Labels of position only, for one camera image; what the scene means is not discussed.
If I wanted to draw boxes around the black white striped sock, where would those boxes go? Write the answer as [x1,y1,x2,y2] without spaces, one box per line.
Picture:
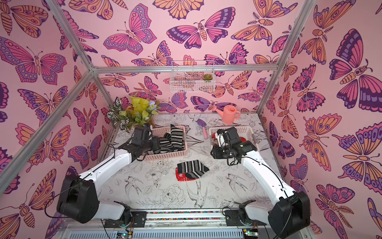
[171,124,185,151]

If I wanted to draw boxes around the black grey striped sock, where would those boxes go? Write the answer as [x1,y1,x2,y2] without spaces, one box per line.
[159,132,175,153]
[177,160,210,179]

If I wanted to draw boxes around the red snowflake bird sock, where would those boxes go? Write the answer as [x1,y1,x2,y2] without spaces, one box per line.
[175,167,196,182]

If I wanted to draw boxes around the red patterned sock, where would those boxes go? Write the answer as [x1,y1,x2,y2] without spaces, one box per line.
[211,133,218,142]

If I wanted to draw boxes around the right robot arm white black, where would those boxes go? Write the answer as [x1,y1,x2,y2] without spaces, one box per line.
[210,127,310,239]

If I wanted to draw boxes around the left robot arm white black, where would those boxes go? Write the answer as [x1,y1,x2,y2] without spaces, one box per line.
[57,124,159,227]

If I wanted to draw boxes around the pink plastic basket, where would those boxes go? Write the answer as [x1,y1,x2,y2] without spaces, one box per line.
[145,125,188,160]

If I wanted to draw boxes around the white plastic basket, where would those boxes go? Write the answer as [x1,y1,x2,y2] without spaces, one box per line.
[210,126,258,150]

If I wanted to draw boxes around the artificial plant bouquet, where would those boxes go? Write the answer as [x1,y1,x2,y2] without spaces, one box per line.
[103,97,160,132]

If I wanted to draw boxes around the pink watering can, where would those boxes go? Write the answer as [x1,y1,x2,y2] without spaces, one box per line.
[212,105,241,124]

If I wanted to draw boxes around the purple pink garden trowel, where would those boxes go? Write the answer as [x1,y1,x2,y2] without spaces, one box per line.
[197,119,209,139]

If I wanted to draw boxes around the small green succulent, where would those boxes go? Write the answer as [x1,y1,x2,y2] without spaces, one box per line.
[203,74,213,81]

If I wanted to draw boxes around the white wire wall basket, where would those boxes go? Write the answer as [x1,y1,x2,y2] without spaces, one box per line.
[168,60,216,94]

